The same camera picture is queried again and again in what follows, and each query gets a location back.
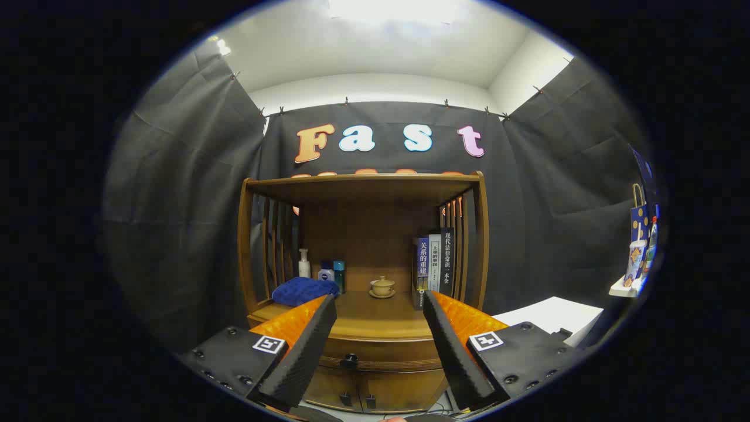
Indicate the patterned paper cup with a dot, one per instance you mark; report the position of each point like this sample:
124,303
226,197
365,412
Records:
634,261

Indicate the white pump bottle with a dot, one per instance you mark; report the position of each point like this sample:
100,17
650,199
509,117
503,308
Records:
304,266

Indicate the teal blue bottle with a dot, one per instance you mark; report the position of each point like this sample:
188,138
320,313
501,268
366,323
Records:
339,272

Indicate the white cabinet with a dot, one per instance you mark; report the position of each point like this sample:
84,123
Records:
551,313

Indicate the wooden drawer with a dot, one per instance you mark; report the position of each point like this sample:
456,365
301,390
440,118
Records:
387,354

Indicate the white shelf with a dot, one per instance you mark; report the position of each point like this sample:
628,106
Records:
622,288

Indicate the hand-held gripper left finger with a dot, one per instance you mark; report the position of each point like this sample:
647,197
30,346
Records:
304,357

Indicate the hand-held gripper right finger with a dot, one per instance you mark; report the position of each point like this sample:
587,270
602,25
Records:
454,357

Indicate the black spine book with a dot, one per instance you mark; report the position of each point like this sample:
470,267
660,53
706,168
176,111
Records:
447,261

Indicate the folded blue towel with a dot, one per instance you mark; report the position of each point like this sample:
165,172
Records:
302,291

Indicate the white bottle with blue cap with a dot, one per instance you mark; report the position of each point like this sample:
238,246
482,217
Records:
326,274

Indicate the wooden cabinet door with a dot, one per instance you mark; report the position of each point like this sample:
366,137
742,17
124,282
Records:
334,387
404,390

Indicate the wooden countertop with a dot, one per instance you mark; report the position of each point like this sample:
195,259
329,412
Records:
375,316

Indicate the blue paper gift bag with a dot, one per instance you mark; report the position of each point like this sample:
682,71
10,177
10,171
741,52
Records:
640,223

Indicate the pale spine book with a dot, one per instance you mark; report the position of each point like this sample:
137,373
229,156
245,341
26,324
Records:
434,264

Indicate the wooden cabinet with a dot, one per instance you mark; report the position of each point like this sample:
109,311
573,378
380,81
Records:
369,234

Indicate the beige lidded teacup with saucer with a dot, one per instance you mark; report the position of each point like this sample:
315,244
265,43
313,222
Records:
382,287

